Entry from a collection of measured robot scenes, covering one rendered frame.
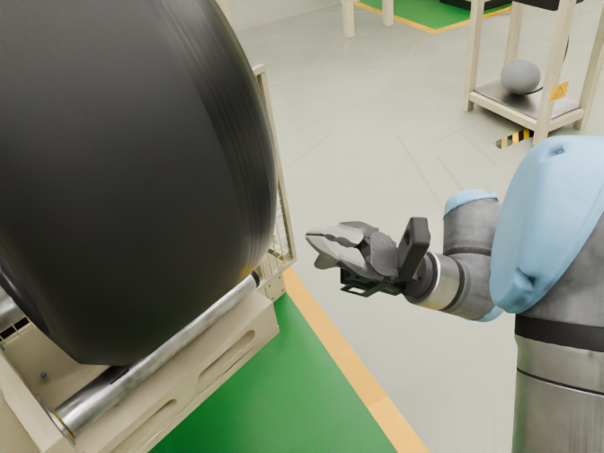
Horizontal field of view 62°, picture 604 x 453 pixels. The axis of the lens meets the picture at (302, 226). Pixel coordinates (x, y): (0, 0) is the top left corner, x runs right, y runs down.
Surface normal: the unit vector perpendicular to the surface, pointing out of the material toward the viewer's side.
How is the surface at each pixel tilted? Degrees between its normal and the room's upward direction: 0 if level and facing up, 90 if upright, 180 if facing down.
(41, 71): 54
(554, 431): 59
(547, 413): 64
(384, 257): 42
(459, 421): 0
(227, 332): 0
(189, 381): 90
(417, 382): 0
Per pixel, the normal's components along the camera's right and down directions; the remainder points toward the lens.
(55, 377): -0.11, -0.77
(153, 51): 0.56, -0.11
